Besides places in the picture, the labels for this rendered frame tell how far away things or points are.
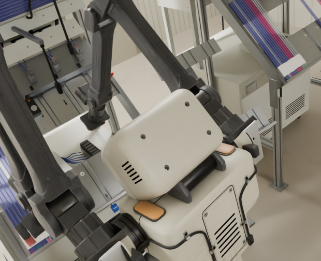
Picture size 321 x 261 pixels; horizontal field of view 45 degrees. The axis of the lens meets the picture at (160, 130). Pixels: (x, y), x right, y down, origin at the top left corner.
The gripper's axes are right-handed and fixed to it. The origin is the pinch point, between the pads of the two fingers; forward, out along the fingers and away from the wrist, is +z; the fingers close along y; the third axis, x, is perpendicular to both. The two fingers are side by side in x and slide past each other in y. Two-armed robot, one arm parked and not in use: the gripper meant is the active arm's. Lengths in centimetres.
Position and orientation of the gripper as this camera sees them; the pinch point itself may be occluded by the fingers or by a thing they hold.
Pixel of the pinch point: (92, 127)
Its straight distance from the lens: 163.7
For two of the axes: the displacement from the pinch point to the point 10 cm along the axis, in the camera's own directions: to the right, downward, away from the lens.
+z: -2.5, 4.2, 8.7
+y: -7.5, 4.9, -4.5
